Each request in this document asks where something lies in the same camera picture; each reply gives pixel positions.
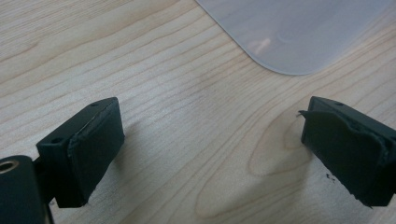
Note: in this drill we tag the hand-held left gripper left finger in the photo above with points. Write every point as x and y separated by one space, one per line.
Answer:
90 146

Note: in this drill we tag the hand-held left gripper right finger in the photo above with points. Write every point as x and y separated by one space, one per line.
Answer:
348 149

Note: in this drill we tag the clear plastic storage box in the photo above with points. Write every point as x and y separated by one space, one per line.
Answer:
295 34

